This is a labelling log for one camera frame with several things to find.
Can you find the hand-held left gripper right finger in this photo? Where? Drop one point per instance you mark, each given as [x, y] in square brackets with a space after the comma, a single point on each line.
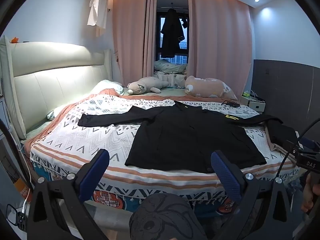
[225, 177]

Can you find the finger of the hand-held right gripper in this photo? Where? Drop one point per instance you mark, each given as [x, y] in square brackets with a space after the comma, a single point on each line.
[307, 143]

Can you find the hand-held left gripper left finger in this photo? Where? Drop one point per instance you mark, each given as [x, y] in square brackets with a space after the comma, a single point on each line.
[96, 170]

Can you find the black jacket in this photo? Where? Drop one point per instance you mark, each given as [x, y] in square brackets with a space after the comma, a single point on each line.
[187, 140]

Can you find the dark clothes pile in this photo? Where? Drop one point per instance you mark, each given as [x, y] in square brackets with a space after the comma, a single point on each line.
[280, 132]

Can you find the person's right hand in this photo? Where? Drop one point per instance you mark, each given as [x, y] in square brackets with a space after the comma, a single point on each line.
[309, 195]

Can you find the white patterned blanket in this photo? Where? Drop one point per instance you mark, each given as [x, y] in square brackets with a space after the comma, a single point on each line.
[100, 140]

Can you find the beige cloth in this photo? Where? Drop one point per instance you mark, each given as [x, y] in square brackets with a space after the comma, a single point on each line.
[277, 148]

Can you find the blue printed bed sheet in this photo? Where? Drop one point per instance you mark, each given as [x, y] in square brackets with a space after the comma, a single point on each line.
[120, 200]

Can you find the white nightstand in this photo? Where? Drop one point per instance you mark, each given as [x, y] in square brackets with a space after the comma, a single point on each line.
[252, 102]

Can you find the person's leg in printed pants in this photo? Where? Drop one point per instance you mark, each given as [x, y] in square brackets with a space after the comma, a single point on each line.
[165, 217]

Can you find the orange box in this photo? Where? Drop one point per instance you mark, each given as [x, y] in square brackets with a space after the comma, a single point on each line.
[21, 188]

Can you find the white pillow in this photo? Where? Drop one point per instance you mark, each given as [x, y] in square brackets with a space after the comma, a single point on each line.
[107, 85]

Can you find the beige plush pillow toy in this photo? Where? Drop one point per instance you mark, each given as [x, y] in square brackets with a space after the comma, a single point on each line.
[210, 87]

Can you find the grey plush toy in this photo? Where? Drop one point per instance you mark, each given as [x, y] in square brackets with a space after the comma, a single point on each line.
[147, 85]

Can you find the cream padded headboard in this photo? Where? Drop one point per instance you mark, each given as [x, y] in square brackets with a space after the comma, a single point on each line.
[50, 80]

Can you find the crumpled bedding on sill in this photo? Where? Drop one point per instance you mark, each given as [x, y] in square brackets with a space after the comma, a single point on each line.
[170, 67]

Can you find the pink curtain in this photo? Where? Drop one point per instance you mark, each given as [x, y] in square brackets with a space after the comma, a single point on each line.
[130, 30]
[220, 42]

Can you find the dark hanging coat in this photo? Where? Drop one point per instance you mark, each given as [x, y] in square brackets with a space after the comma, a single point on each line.
[172, 35]

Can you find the small orange object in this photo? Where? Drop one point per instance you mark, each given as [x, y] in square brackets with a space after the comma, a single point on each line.
[15, 40]

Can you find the white hanging garment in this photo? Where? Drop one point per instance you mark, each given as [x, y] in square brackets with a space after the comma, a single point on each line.
[98, 10]

